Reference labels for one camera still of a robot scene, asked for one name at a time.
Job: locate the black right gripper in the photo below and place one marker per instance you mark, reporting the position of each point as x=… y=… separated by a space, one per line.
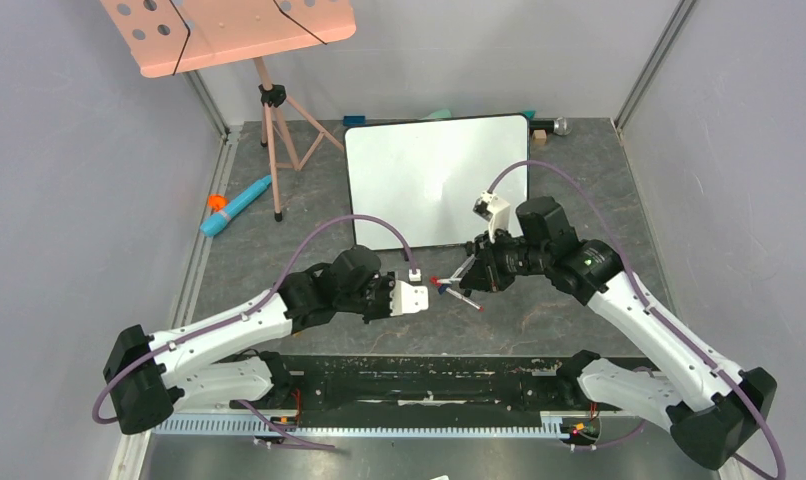
x=481 y=266

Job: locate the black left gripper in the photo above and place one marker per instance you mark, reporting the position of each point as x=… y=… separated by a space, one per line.
x=388 y=283

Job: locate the white whiteboard black frame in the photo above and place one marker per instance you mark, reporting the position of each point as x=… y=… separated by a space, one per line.
x=423 y=177

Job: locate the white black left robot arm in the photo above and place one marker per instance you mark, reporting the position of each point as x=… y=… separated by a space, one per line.
x=150 y=376

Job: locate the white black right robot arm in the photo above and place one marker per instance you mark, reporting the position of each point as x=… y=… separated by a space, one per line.
x=709 y=404

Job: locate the red whiteboard marker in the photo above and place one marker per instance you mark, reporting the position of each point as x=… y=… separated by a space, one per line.
x=449 y=290

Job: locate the blue whiteboard marker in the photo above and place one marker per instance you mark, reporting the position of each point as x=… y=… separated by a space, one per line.
x=457 y=275

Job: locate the small wooden cube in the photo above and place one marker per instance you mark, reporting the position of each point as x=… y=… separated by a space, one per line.
x=539 y=136

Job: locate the teal flat piece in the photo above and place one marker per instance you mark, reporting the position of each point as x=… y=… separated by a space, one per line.
x=440 y=114

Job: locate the blue rectangular block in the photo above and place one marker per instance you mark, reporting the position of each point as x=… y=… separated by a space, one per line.
x=353 y=120

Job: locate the orange small toy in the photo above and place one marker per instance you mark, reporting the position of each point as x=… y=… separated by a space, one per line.
x=217 y=202

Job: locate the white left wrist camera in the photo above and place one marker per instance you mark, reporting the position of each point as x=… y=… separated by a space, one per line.
x=409 y=295

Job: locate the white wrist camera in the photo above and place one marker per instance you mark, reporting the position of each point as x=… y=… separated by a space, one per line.
x=409 y=295
x=495 y=211

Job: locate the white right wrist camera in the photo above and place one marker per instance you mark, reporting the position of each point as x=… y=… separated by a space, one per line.
x=495 y=211

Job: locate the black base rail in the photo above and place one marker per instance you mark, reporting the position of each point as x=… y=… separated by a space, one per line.
x=421 y=391

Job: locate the white toothed cable rail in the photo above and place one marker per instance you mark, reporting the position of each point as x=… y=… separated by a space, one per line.
x=246 y=424

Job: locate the blue toy recorder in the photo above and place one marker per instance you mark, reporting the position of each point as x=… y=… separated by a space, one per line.
x=217 y=221

